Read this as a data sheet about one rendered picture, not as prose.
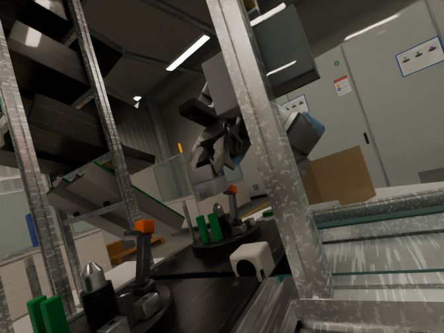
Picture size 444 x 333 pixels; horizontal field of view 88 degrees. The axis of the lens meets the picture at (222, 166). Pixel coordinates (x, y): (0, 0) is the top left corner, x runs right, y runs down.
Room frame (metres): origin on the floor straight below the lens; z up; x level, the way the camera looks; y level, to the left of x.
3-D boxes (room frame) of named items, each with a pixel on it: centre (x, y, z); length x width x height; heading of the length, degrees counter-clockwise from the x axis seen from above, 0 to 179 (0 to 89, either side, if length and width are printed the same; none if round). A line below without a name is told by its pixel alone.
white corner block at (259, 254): (0.33, 0.00, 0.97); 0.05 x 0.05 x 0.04; 60
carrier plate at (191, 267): (0.46, 0.03, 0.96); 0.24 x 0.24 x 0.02; 60
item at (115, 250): (5.56, 2.59, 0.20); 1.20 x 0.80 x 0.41; 141
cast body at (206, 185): (0.45, 0.04, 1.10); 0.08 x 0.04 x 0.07; 150
